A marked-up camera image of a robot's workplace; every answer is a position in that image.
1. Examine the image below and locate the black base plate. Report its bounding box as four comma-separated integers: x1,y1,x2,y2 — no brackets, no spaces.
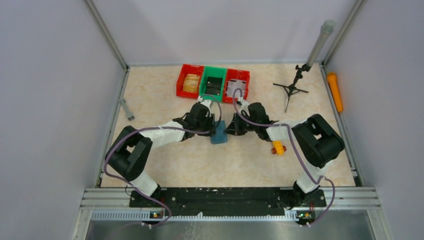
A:
129,187,327,217

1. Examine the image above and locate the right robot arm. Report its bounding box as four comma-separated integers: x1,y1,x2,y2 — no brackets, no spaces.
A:
225,100,345,206

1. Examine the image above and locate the black mini tripod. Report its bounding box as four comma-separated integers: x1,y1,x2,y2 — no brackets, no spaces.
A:
273,63,312,113

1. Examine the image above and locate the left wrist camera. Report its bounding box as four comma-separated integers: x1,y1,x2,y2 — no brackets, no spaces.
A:
197,96,214,109

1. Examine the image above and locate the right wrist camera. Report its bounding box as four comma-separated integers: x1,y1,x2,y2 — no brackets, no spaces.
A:
235,97,250,113

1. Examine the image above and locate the grey bracket tool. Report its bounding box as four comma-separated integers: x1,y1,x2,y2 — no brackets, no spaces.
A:
118,98,135,121

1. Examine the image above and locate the red bin with orange items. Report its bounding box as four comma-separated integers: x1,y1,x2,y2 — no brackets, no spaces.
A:
176,64,205,99

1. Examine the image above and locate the grey cylinder on tripod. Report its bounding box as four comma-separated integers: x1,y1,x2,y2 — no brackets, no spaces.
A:
305,19,336,69

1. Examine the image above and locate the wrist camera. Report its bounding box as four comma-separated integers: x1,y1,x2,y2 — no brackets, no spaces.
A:
235,97,250,113
197,96,214,109

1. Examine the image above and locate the green plastic bin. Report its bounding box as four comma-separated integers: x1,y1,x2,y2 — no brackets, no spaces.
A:
198,66,227,102

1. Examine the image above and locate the red bin with clear bags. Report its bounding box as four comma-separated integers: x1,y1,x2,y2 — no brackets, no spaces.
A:
222,68,250,103

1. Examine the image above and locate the orange flashlight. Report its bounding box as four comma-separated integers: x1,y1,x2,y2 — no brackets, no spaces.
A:
326,72,344,113

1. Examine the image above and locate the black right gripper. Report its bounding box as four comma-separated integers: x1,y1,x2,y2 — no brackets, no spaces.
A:
224,112,259,136

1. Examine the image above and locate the aluminium frame rail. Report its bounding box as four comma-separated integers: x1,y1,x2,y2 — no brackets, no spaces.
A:
72,186,392,240

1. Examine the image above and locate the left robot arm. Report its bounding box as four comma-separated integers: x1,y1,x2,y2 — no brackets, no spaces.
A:
105,99,216,207

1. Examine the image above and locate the teal card holder wallet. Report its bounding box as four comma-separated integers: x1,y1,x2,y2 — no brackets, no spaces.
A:
210,120,228,145

